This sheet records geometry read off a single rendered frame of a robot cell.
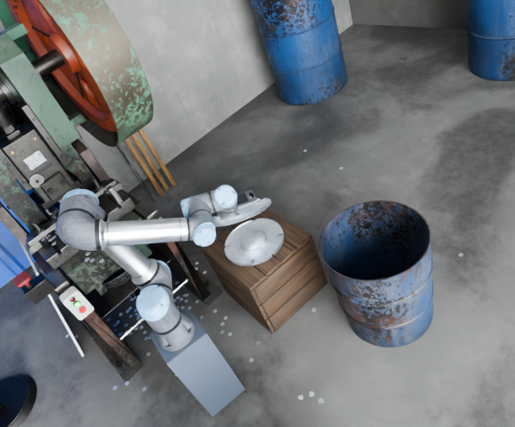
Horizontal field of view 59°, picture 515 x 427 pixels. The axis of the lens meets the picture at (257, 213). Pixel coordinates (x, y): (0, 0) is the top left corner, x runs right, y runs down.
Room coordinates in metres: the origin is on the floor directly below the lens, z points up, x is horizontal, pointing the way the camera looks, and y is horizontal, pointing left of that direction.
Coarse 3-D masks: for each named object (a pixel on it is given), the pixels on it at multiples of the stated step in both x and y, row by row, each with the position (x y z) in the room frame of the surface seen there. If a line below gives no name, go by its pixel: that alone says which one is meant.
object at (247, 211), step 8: (256, 200) 1.50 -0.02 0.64; (264, 200) 1.52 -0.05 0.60; (240, 208) 1.52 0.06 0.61; (248, 208) 1.57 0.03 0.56; (256, 208) 1.58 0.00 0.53; (264, 208) 1.61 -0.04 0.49; (216, 216) 1.51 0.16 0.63; (232, 216) 1.59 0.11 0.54; (240, 216) 1.61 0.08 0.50; (248, 216) 1.63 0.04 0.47; (216, 224) 1.59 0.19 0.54; (224, 224) 1.62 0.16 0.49; (232, 224) 1.65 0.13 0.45
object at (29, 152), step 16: (16, 128) 1.84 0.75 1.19; (32, 128) 1.81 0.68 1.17; (0, 144) 1.79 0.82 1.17; (16, 144) 1.76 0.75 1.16; (32, 144) 1.78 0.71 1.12; (16, 160) 1.74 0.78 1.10; (32, 160) 1.76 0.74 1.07; (48, 160) 1.78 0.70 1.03; (32, 176) 1.73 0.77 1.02; (48, 176) 1.77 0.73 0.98; (64, 176) 1.79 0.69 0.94; (48, 192) 1.71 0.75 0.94
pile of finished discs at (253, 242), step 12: (240, 228) 1.70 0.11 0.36; (252, 228) 1.67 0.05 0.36; (264, 228) 1.63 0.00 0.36; (276, 228) 1.60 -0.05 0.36; (228, 240) 1.66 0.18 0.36; (240, 240) 1.62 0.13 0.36; (252, 240) 1.58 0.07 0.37; (264, 240) 1.55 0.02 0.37; (276, 240) 1.52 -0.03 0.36; (228, 252) 1.57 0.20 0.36; (240, 252) 1.54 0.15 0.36; (252, 252) 1.51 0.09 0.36; (264, 252) 1.48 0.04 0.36; (240, 264) 1.47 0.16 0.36; (252, 264) 1.44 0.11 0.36
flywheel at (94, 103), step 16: (16, 0) 2.17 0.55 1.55; (32, 0) 2.03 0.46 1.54; (16, 16) 2.23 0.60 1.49; (32, 16) 2.16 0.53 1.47; (48, 16) 2.02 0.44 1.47; (32, 32) 2.25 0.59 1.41; (48, 32) 2.08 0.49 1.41; (32, 48) 2.31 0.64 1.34; (48, 48) 2.22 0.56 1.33; (64, 48) 1.93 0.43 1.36; (64, 64) 1.99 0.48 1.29; (80, 64) 1.93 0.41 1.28; (64, 80) 2.22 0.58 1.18; (80, 80) 2.06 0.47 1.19; (80, 96) 2.16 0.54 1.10; (96, 96) 1.98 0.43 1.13; (96, 112) 2.05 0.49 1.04; (112, 128) 1.89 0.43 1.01
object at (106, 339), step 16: (0, 208) 1.97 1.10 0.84; (16, 224) 1.94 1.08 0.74; (32, 256) 1.82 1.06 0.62; (48, 272) 1.64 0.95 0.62; (64, 272) 2.20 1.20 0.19; (64, 288) 1.49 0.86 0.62; (80, 320) 1.92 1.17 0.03; (96, 320) 1.47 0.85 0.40; (96, 336) 1.75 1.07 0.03; (112, 336) 1.47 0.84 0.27; (112, 352) 1.59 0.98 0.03; (128, 352) 1.47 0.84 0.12; (128, 368) 1.46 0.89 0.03
